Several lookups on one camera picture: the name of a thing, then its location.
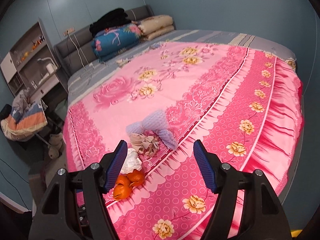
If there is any yellow rimmed black trash bin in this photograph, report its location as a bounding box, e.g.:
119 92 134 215
291 229 303 239

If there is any beige folded quilt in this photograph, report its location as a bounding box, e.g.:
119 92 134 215
138 15 175 41

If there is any orange grey blanket on chair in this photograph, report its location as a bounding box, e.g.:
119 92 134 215
1 88 48 141

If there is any wall power socket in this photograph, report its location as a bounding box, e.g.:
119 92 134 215
63 27 75 36

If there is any small cloth item on bed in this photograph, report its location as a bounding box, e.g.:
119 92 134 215
116 59 131 68

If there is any blue floral folded quilt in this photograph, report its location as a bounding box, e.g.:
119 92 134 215
91 23 142 62

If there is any white desk lamp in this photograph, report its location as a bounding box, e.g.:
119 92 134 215
37 57 58 74

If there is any black clothing pile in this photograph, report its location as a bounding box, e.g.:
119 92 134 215
89 8 132 37

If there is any grey striped bed mattress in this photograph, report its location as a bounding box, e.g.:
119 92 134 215
68 30 297 107

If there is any pink floral quilt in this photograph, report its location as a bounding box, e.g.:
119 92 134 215
63 42 303 239

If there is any purple foam net bundle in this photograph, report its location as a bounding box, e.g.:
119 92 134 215
155 129 178 151
126 110 168 135

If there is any beige cloth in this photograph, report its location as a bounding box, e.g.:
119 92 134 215
130 133 159 157

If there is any grey upholstered headboard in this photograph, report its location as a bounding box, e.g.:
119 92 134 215
53 4 155 78

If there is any white charging cable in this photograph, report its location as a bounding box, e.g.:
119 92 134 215
67 31 106 88

